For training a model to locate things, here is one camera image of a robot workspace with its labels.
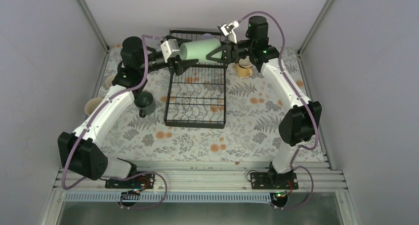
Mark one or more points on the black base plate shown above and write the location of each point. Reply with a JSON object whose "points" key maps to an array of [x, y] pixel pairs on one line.
{"points": [[142, 182], [265, 180]]}

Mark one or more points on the white slotted cable duct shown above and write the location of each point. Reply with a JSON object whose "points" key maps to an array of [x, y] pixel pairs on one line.
{"points": [[179, 197]]}

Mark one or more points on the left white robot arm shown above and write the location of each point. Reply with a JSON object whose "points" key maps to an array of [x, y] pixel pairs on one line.
{"points": [[80, 150]]}

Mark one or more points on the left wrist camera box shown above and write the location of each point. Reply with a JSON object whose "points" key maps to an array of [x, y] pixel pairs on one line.
{"points": [[170, 49]]}

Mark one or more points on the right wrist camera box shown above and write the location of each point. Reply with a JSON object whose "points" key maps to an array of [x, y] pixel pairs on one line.
{"points": [[227, 30]]}

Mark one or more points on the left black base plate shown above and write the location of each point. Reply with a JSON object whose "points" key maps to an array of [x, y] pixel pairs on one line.
{"points": [[142, 182]]}

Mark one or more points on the light green ceramic mug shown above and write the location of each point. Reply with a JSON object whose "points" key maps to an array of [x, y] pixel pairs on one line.
{"points": [[109, 80]]}

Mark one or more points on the yellow ceramic mug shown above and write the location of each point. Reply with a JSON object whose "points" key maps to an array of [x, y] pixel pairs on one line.
{"points": [[243, 68]]}

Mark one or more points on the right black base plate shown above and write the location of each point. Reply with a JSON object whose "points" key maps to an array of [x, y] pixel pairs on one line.
{"points": [[265, 180]]}

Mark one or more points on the beige floral ceramic mug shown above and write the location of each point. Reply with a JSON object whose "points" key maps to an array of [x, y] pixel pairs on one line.
{"points": [[92, 104]]}

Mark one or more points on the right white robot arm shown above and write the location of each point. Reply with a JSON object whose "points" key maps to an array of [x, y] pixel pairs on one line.
{"points": [[299, 127]]}

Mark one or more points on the mint green plastic tumbler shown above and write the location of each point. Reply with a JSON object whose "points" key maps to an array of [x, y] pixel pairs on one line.
{"points": [[199, 50]]}

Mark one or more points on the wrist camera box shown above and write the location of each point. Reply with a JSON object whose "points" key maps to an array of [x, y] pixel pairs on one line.
{"points": [[227, 30], [170, 49]]}

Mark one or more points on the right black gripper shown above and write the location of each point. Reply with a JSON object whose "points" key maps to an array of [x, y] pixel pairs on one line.
{"points": [[229, 52]]}

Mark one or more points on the dark green ceramic mug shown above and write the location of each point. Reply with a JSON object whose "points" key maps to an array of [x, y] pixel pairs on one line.
{"points": [[145, 103]]}

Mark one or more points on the black wire dish rack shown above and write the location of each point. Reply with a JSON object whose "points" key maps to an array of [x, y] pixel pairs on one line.
{"points": [[197, 98]]}

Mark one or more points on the floral patterned table mat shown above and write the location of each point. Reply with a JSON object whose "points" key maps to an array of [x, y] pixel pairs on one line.
{"points": [[253, 110]]}

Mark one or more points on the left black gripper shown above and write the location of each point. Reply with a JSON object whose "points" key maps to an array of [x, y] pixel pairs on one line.
{"points": [[182, 67]]}

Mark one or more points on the aluminium mounting rail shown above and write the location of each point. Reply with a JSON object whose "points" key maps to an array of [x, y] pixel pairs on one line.
{"points": [[184, 176]]}

